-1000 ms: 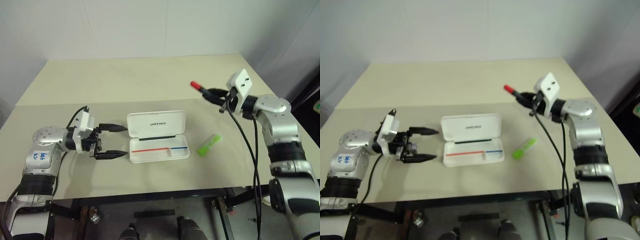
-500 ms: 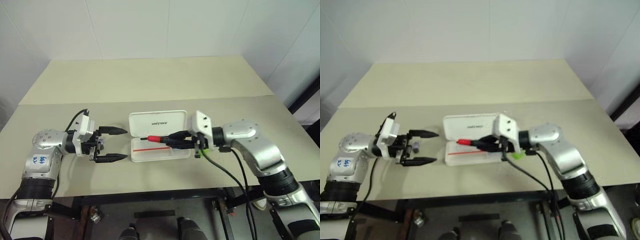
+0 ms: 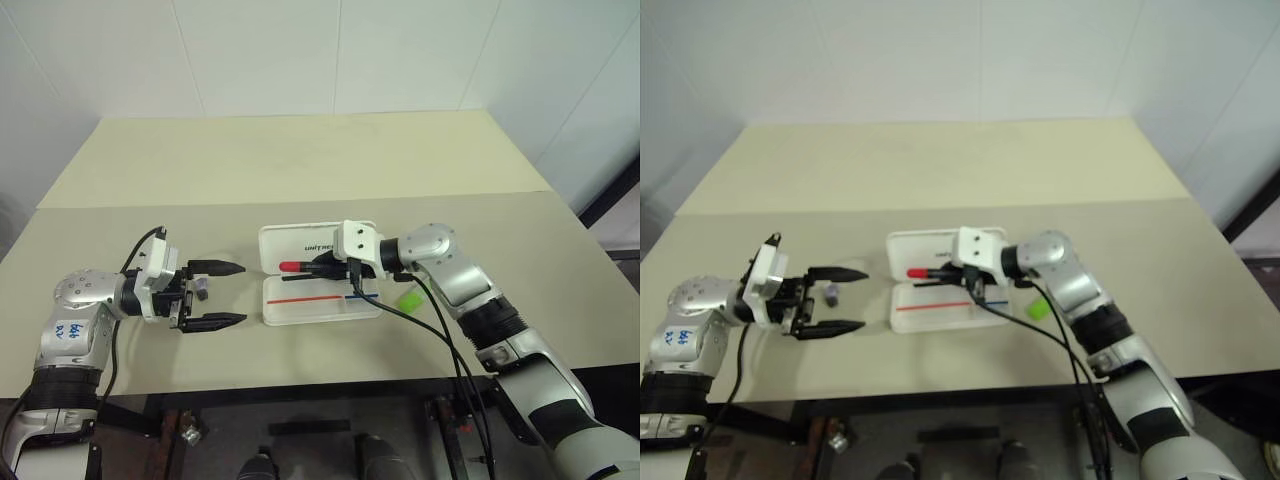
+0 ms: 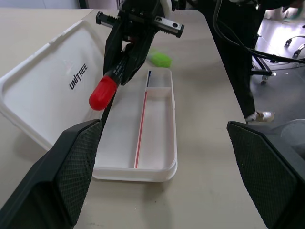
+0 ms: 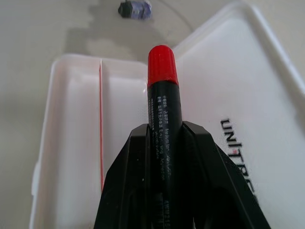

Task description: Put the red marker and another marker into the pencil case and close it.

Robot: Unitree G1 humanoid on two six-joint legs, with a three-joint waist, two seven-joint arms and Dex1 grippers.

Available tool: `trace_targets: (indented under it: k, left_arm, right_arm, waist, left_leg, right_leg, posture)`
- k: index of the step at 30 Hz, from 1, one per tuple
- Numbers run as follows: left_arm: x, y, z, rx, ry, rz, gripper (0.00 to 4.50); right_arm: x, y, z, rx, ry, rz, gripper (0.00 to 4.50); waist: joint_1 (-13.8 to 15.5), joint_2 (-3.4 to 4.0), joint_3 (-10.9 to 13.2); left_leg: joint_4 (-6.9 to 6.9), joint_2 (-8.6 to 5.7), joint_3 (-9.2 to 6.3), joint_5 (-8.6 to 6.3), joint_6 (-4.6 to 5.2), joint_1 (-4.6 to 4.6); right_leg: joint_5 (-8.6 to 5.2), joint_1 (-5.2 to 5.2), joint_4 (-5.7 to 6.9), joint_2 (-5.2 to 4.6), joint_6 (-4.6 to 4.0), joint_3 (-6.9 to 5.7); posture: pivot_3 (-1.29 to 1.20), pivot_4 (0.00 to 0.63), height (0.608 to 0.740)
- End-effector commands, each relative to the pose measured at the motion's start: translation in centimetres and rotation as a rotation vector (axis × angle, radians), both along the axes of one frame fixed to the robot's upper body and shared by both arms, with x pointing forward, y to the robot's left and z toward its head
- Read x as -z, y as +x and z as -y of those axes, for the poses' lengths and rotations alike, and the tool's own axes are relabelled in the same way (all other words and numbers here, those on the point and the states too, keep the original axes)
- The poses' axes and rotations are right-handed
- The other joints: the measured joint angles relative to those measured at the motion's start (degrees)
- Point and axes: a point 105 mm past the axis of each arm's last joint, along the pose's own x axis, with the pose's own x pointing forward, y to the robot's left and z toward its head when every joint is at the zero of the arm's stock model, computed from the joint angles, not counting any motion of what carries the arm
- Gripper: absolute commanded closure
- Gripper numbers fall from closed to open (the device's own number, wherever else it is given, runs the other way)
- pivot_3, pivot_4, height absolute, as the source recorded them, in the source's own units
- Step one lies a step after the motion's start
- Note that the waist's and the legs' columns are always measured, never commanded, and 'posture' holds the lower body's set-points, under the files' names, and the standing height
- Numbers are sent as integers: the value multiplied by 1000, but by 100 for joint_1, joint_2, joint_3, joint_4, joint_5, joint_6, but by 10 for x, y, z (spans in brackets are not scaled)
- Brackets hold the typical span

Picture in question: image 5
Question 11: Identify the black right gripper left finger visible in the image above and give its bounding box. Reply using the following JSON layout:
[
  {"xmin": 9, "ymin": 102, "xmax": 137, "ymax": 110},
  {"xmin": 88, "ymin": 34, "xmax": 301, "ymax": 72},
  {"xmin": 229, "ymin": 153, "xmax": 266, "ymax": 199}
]
[{"xmin": 93, "ymin": 124, "xmax": 155, "ymax": 229}]

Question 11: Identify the white plastic pencil case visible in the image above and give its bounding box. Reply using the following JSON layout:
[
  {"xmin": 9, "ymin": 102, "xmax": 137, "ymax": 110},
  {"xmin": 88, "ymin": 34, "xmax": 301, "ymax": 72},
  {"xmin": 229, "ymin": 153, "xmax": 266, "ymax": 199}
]
[{"xmin": 28, "ymin": 2, "xmax": 305, "ymax": 229}]

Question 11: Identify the black marker with blue cap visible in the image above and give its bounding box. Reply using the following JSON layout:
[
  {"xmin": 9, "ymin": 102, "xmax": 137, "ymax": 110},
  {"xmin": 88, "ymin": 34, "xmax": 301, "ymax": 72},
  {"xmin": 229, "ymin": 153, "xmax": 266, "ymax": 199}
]
[{"xmin": 118, "ymin": 0, "xmax": 153, "ymax": 20}]

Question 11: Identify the black marker with red cap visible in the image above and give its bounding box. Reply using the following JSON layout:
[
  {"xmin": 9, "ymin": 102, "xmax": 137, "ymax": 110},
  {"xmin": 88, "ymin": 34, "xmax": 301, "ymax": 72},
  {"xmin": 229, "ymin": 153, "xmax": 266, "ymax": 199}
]
[{"xmin": 145, "ymin": 44, "xmax": 191, "ymax": 229}]

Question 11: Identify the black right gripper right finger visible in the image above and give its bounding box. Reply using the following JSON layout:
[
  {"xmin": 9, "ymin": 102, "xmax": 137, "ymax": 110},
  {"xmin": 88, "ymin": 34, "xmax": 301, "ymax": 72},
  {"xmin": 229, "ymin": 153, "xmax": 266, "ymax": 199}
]
[{"xmin": 176, "ymin": 121, "xmax": 272, "ymax": 229}]

